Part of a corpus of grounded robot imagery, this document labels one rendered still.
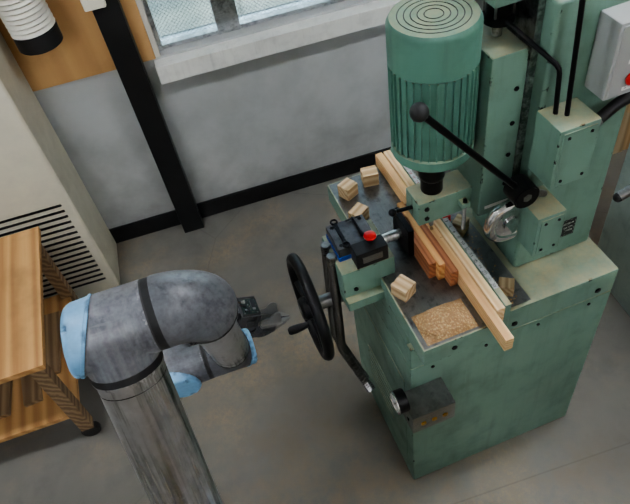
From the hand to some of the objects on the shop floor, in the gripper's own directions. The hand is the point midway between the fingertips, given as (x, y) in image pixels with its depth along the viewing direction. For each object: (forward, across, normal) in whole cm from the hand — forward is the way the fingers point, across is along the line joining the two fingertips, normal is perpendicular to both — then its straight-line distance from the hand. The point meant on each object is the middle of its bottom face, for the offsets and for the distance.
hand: (284, 319), depth 171 cm
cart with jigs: (-70, +62, +101) cm, 138 cm away
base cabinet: (+74, -6, +48) cm, 88 cm away
